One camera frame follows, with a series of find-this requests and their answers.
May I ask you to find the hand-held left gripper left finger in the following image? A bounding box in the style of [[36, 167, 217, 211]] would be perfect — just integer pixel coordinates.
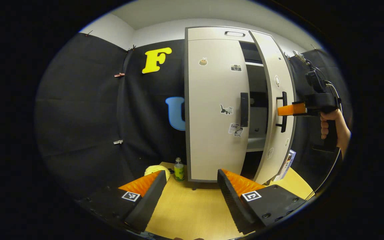
[[75, 170, 167, 234]]

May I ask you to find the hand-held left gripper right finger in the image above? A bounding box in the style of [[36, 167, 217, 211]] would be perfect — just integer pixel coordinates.
[[217, 169, 308, 235]]

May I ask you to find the black door handle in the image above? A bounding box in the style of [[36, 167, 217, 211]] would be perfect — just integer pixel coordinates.
[[275, 91, 288, 133], [240, 92, 249, 128]]

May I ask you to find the white cabinet door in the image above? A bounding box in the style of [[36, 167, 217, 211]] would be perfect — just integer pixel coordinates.
[[248, 30, 296, 186], [187, 39, 250, 182]]

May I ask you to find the white double-door shoe cabinet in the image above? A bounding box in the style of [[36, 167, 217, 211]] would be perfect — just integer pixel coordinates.
[[184, 26, 297, 191]]

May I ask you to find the yellow round soft toy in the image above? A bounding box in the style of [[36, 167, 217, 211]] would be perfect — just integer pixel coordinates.
[[144, 164, 171, 182]]

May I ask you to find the green drink bottle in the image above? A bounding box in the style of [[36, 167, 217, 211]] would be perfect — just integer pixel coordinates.
[[174, 157, 185, 182]]

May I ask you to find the purple book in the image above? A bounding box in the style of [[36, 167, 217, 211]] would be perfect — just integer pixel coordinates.
[[275, 149, 297, 182]]

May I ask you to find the black backdrop cloth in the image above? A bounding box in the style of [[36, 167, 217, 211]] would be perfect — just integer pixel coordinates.
[[35, 32, 352, 201]]

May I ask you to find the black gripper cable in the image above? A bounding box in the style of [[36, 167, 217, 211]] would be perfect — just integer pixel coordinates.
[[293, 50, 343, 201]]

